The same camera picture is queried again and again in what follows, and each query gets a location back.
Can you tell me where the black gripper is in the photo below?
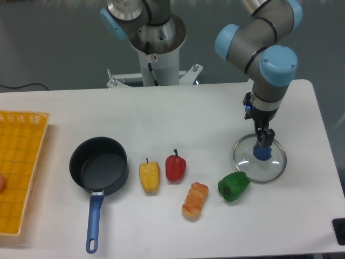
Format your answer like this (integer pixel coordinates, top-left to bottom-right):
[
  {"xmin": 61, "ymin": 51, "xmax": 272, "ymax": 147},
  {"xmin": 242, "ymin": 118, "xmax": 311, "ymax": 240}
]
[{"xmin": 243, "ymin": 92, "xmax": 278, "ymax": 147}]

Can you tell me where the glass lid with blue knob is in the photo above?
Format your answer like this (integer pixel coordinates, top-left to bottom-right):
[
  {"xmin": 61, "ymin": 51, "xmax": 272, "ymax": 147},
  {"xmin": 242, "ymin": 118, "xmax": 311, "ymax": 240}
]
[{"xmin": 232, "ymin": 133, "xmax": 287, "ymax": 184}]

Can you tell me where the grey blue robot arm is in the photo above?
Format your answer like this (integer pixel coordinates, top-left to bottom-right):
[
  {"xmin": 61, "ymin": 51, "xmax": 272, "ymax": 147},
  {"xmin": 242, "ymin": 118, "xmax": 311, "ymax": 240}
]
[{"xmin": 100, "ymin": 1, "xmax": 303, "ymax": 148}]

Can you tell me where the green bell pepper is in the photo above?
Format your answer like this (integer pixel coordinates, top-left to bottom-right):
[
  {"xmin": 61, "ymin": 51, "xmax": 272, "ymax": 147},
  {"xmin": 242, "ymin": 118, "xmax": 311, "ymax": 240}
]
[{"xmin": 218, "ymin": 171, "xmax": 251, "ymax": 202}]

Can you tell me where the red bell pepper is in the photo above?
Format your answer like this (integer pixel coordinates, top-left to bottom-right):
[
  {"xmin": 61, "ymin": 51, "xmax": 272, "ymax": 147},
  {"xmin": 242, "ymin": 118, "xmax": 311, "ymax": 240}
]
[{"xmin": 165, "ymin": 149, "xmax": 187, "ymax": 182}]

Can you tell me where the orange toy shrimp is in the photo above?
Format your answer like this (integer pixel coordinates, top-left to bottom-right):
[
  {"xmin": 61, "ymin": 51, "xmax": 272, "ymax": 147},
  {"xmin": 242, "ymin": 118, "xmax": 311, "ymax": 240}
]
[{"xmin": 181, "ymin": 182, "xmax": 209, "ymax": 221}]

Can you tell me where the black device at table edge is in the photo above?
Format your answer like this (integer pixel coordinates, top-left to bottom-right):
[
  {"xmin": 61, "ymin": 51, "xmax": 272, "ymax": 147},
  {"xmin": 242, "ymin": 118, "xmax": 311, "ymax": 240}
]
[{"xmin": 332, "ymin": 218, "xmax": 345, "ymax": 246}]

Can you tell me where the yellow bell pepper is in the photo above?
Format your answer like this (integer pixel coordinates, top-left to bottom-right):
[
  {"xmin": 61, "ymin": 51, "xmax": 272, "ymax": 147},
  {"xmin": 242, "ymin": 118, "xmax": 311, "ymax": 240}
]
[{"xmin": 139, "ymin": 158, "xmax": 160, "ymax": 194}]

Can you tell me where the yellow woven basket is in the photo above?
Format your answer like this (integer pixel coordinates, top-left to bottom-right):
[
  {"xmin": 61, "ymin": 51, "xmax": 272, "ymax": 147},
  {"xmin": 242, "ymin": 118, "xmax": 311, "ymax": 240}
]
[{"xmin": 1, "ymin": 110, "xmax": 50, "ymax": 236}]

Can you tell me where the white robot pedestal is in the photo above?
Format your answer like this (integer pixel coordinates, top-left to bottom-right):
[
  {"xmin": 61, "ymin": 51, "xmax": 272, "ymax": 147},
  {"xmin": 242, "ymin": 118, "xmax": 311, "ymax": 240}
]
[{"xmin": 106, "ymin": 14, "xmax": 203, "ymax": 88}]

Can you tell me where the black cable on pedestal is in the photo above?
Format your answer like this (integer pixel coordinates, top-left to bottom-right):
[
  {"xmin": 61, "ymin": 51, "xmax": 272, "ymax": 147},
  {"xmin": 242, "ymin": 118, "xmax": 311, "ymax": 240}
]
[{"xmin": 145, "ymin": 40, "xmax": 160, "ymax": 87}]

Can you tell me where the dark saucepan with blue handle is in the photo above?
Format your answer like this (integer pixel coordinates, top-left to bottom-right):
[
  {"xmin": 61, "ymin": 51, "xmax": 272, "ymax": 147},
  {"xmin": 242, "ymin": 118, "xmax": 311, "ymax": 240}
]
[{"xmin": 69, "ymin": 137, "xmax": 129, "ymax": 254}]

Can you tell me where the black floor cable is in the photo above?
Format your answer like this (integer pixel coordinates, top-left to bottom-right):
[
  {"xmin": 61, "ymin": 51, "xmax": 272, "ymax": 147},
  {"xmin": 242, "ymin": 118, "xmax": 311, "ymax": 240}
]
[{"xmin": 0, "ymin": 82, "xmax": 51, "ymax": 91}]

